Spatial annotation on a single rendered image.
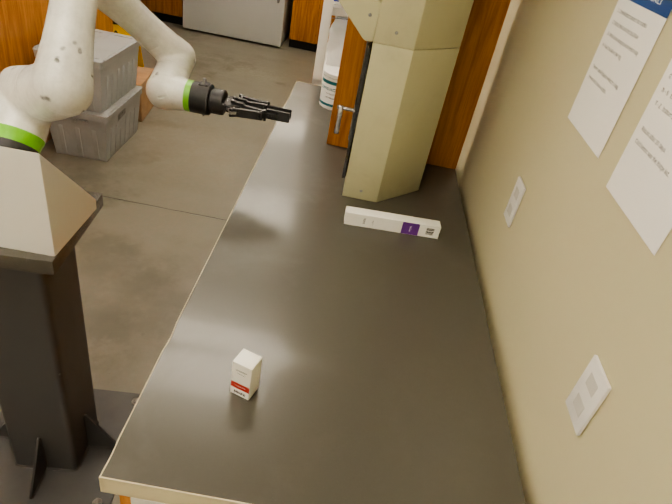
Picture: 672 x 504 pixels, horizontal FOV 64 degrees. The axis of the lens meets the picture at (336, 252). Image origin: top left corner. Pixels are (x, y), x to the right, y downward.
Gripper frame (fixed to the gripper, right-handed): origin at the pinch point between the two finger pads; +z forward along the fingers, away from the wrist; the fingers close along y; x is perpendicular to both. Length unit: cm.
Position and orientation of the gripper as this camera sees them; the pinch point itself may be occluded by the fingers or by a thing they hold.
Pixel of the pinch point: (279, 113)
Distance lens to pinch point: 168.1
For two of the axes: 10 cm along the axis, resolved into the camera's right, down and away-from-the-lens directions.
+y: 1.0, -5.7, 8.1
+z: 9.8, 1.9, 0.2
